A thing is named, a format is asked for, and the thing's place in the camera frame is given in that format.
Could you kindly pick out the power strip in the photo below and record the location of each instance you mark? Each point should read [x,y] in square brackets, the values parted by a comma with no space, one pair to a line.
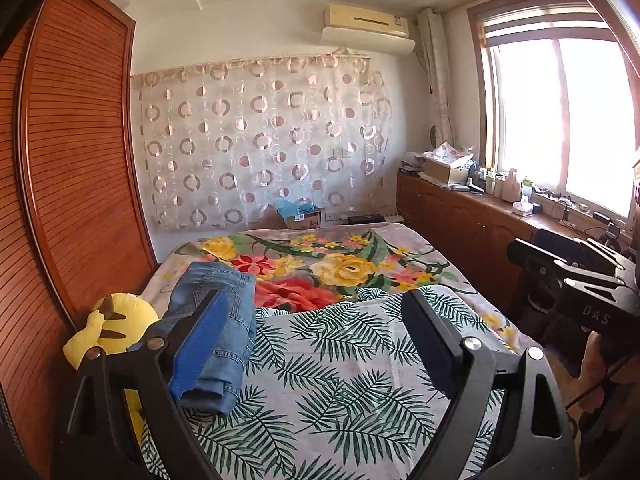
[560,197]

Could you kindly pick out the open cardboard box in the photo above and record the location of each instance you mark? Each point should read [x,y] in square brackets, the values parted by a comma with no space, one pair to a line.
[445,172]

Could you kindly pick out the flat black box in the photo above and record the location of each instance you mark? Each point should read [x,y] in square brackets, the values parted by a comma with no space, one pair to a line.
[366,219]

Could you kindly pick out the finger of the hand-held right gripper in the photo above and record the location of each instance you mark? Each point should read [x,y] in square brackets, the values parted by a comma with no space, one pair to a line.
[605,255]
[550,260]

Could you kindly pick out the tissue pack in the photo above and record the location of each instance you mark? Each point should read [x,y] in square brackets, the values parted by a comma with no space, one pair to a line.
[523,207]

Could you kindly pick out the wooden side cabinet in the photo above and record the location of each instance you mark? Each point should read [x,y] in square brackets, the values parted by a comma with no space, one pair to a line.
[460,220]

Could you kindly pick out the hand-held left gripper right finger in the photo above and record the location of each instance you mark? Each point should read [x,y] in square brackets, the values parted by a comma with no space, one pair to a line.
[432,345]

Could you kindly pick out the floral blanket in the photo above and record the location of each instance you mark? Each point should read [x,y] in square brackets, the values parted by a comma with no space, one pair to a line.
[350,270]

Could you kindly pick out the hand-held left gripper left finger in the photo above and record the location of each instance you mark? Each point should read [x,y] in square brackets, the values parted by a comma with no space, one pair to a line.
[197,350]

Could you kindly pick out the bundled window curtain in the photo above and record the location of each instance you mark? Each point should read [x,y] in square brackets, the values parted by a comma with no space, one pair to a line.
[437,75]

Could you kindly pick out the white plastic bag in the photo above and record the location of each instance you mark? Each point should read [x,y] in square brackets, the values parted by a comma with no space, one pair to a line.
[452,151]

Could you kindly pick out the blue denim pants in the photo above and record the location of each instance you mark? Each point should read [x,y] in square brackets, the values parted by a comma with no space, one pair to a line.
[220,320]

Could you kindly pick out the wooden frame window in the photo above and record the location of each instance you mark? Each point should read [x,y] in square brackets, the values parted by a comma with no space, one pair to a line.
[565,110]

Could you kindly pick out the person's right hand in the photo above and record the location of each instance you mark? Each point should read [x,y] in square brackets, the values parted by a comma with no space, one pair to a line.
[595,357]

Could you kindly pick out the small tripod camera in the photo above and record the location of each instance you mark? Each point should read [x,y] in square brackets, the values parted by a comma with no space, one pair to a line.
[612,237]

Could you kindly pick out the cardboard box with blue bag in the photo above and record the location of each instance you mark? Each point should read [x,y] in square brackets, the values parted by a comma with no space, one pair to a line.
[300,215]

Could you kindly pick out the yellow plush toy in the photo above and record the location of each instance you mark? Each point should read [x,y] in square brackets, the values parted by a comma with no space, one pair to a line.
[120,320]

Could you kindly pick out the circle pattern sheer curtain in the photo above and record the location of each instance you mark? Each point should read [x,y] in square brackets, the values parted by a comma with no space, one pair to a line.
[260,140]

